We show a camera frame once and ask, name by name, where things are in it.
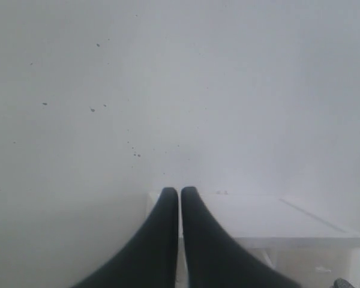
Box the clear top right drawer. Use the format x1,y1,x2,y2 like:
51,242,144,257
260,248,360,287

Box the white plastic drawer cabinet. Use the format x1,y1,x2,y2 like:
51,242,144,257
146,190,360,288

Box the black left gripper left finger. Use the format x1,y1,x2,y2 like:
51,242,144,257
74,187,179,288

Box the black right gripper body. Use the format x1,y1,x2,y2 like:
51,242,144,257
333,278,355,288

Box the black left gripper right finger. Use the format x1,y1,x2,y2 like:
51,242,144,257
181,187,302,288

